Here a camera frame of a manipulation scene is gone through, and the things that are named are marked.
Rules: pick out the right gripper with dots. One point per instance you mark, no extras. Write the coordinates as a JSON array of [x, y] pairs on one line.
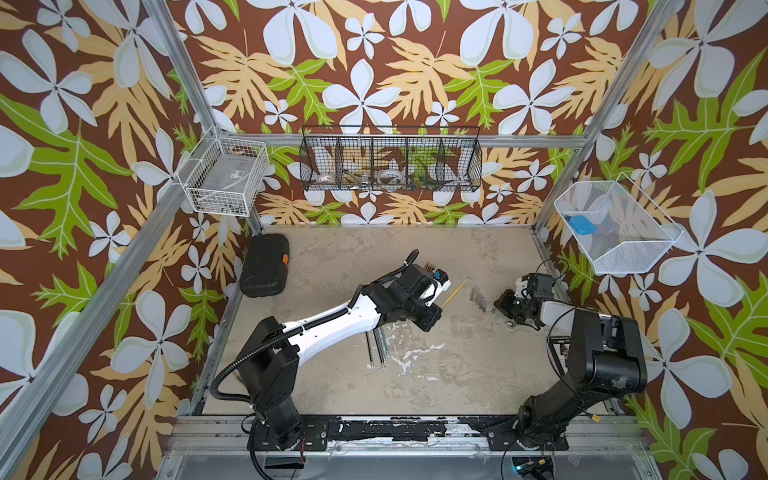
[[502, 304]]

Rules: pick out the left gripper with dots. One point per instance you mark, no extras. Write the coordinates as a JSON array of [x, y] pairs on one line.
[[432, 313]]

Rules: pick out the yellow pencil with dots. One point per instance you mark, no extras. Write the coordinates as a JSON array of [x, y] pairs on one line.
[[453, 294]]

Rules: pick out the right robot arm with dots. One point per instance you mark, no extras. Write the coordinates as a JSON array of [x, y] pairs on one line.
[[596, 357]]

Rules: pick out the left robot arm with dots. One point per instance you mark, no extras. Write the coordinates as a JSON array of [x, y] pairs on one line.
[[264, 373]]

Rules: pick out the bundle of coloured pencils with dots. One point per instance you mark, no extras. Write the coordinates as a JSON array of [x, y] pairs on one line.
[[378, 347]]

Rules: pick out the blue object in basket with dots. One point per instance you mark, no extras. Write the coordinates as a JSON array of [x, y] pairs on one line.
[[581, 225]]

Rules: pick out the white mesh corner basket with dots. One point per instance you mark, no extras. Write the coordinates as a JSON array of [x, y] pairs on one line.
[[634, 232]]

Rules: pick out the black plastic tool case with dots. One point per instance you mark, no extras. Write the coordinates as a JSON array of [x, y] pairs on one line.
[[265, 266]]

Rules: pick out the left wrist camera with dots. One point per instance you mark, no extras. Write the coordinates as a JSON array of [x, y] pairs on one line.
[[438, 283]]

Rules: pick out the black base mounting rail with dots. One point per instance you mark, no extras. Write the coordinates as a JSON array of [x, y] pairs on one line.
[[316, 432]]

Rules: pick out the black wire basket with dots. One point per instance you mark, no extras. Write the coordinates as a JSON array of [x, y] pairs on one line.
[[390, 158]]

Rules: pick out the white wire basket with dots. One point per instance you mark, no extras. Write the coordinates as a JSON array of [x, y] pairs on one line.
[[221, 176]]

